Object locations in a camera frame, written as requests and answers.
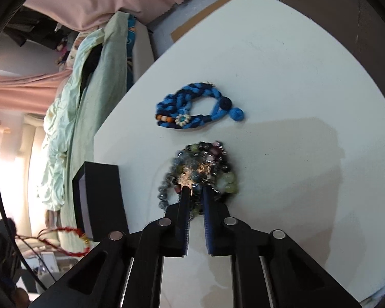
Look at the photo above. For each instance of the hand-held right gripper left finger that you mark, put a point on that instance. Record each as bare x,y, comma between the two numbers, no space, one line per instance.
185,221

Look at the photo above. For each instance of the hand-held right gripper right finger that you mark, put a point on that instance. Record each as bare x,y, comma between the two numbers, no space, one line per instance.
208,221

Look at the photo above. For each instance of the black jewelry box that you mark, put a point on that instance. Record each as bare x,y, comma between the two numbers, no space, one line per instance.
106,199

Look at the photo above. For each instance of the light green duvet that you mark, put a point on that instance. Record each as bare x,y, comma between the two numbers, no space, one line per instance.
59,154

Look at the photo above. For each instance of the white mattress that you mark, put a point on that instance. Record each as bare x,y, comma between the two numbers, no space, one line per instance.
142,51

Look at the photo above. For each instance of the green bed sheet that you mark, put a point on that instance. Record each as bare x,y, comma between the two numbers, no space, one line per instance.
112,57

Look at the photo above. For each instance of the brown cardboard sheet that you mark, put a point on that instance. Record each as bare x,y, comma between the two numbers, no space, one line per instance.
205,16

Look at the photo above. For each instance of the pile of plush toys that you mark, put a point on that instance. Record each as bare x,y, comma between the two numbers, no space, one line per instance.
63,51

